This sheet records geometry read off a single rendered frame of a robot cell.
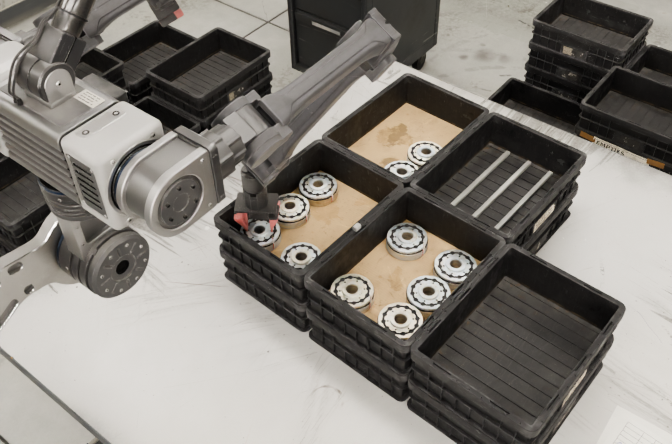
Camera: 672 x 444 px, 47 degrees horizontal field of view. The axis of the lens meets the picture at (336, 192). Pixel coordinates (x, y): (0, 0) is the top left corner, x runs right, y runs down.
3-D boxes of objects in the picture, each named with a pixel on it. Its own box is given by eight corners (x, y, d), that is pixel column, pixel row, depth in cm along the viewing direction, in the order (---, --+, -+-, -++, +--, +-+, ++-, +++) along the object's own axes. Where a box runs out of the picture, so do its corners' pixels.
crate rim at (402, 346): (406, 356, 161) (406, 349, 160) (300, 285, 176) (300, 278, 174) (507, 247, 183) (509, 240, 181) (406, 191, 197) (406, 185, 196)
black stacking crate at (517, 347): (524, 464, 154) (533, 436, 146) (405, 381, 168) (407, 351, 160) (615, 338, 175) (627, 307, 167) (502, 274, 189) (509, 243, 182)
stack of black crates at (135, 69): (148, 151, 329) (132, 85, 305) (102, 124, 342) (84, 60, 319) (214, 105, 351) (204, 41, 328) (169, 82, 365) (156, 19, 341)
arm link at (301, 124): (354, 21, 154) (391, 60, 154) (364, 18, 159) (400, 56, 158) (234, 158, 175) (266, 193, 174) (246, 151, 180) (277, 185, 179)
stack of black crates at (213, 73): (214, 189, 310) (198, 99, 279) (163, 160, 324) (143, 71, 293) (280, 139, 333) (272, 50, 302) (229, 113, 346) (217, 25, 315)
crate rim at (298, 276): (300, 285, 176) (300, 278, 174) (211, 224, 190) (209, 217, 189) (406, 191, 197) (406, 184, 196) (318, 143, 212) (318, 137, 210)
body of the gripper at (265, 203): (238, 197, 191) (235, 175, 186) (279, 198, 191) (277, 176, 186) (234, 216, 187) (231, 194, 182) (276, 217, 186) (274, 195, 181)
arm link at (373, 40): (383, -10, 149) (419, 27, 149) (358, 28, 161) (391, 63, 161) (215, 113, 128) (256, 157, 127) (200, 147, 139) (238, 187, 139)
